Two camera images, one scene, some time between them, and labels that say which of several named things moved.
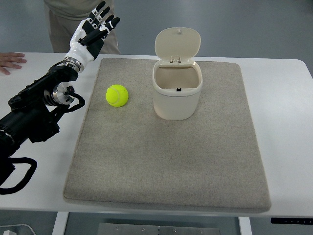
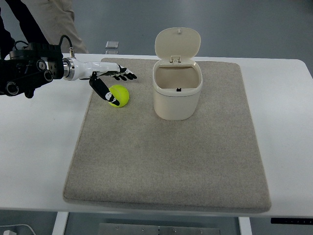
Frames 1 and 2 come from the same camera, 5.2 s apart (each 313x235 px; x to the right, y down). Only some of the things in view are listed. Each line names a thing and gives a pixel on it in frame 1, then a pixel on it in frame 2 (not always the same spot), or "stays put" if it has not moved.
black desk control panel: x=292 y=221 stays put
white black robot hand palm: x=82 y=54 → x=74 y=69
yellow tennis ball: x=117 y=95 stays put
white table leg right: x=245 y=225 stays put
